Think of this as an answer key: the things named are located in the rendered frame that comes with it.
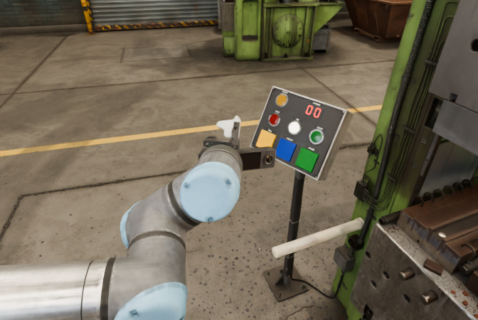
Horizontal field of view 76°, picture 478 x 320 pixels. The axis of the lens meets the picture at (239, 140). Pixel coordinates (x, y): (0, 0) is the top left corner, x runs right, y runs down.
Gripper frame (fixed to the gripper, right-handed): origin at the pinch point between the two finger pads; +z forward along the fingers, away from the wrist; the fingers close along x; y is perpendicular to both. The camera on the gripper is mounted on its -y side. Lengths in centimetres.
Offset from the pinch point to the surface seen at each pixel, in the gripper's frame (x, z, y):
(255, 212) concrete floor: 84, 133, -9
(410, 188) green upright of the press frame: 18, 28, -62
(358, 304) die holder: 67, 25, -50
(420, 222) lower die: 22, 7, -56
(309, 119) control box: -2.6, 37.3, -24.8
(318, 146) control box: 6.6, 32.0, -28.4
